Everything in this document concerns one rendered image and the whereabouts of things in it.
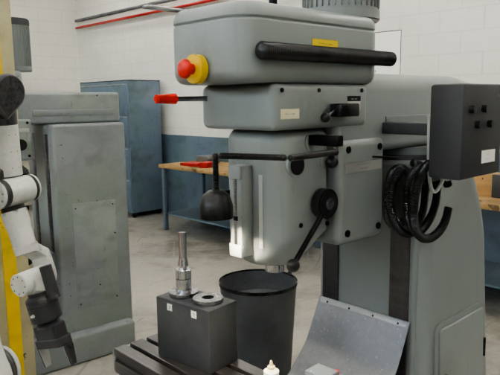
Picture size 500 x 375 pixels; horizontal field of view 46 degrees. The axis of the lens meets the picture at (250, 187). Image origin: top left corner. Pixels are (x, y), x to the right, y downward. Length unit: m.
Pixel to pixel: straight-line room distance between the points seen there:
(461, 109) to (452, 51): 4.55
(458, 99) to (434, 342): 0.73
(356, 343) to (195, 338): 0.46
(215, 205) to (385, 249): 0.63
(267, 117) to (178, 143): 7.53
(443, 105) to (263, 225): 0.48
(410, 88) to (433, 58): 4.32
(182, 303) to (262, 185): 0.56
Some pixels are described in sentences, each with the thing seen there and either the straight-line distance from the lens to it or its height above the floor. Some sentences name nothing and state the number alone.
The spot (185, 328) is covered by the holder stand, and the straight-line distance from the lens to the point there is 1.75.
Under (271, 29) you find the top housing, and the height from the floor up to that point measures 1.83.
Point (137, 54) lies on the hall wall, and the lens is 9.60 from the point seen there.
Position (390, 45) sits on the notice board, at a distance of 6.23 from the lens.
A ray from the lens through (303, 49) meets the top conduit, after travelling 1.22.
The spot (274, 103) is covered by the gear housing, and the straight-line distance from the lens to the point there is 1.22.
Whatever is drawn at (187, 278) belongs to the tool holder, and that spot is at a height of 1.17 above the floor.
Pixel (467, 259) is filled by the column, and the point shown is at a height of 1.22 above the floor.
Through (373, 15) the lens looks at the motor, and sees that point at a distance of 1.54.
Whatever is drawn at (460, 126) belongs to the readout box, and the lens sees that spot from 1.34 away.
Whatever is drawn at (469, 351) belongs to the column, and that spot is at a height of 0.94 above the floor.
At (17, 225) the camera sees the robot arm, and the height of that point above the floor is 1.36.
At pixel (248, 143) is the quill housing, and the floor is 1.60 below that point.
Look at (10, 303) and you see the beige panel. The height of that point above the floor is 0.76.
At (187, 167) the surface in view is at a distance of 7.34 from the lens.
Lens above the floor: 1.69
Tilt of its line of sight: 8 degrees down
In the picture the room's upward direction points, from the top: 1 degrees counter-clockwise
